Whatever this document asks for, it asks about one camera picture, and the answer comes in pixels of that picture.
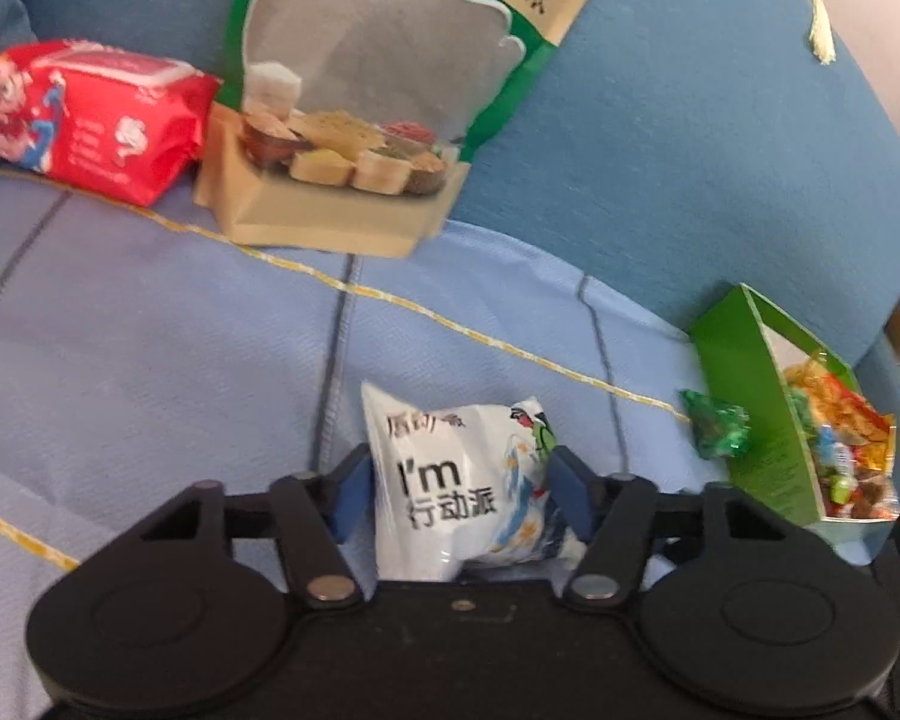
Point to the green cardboard box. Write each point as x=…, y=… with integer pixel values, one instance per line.
x=742, y=382

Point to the pile of mixed snacks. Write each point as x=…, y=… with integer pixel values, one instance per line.
x=847, y=427

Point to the light blue checked blanket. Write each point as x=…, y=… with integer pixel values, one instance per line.
x=157, y=352

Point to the tan grain pouch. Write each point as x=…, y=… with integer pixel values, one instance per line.
x=390, y=52

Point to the red tissue packet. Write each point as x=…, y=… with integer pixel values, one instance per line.
x=97, y=120

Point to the green candy wrapper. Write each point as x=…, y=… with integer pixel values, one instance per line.
x=716, y=424

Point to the white snack packet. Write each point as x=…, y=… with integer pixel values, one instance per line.
x=450, y=480

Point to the cream tassel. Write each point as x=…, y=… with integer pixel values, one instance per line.
x=821, y=37

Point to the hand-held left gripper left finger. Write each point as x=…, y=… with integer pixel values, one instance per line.
x=352, y=499

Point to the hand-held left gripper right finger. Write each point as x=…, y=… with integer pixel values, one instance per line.
x=570, y=495

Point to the blue sofa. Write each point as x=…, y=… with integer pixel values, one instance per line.
x=682, y=165

